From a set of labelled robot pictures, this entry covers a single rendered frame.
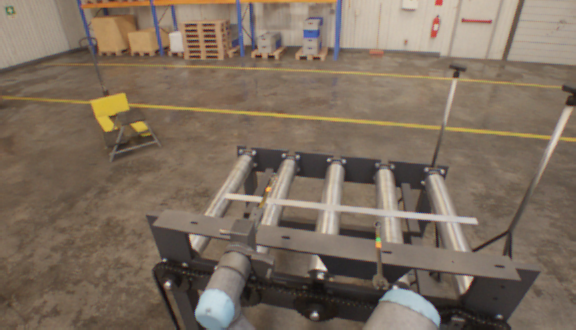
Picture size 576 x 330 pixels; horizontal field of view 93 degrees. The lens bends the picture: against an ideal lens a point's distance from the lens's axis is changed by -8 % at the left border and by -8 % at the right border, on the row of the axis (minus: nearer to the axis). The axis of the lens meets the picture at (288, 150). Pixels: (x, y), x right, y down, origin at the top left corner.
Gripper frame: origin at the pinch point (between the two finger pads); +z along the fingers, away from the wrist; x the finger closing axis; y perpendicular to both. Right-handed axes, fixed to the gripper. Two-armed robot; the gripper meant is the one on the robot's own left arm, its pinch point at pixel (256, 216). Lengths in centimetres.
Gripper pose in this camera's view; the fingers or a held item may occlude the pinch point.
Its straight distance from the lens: 85.7
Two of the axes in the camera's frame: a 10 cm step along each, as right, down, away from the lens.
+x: 0.1, 8.7, 5.0
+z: 2.1, -4.9, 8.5
